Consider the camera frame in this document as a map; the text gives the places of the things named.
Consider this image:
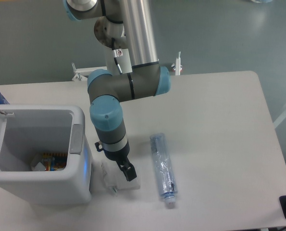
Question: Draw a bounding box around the white pedestal foot right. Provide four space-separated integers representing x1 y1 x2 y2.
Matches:
171 51 183 76

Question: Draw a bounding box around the white pedestal foot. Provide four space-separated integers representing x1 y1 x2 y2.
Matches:
72 63 107 81
171 51 183 76

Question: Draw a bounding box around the white plastic trash can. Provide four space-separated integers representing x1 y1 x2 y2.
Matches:
0 104 92 205

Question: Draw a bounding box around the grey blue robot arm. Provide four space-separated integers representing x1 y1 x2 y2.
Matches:
63 0 171 181

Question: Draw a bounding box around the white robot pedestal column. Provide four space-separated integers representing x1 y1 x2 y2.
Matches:
103 47 132 75

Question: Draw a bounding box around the white pedestal foot left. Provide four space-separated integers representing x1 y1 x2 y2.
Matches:
72 63 107 81

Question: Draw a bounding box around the clear plastic water bottle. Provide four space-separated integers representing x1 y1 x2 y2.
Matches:
150 133 178 209

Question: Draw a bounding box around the colourful trash in bin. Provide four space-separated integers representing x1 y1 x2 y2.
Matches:
30 153 68 171

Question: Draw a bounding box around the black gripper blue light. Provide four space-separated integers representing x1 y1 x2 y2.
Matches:
95 139 137 181

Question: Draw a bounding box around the black cable on pedestal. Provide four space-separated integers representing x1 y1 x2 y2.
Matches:
111 37 124 74

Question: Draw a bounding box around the white paper wrapper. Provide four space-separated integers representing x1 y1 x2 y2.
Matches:
101 159 141 195

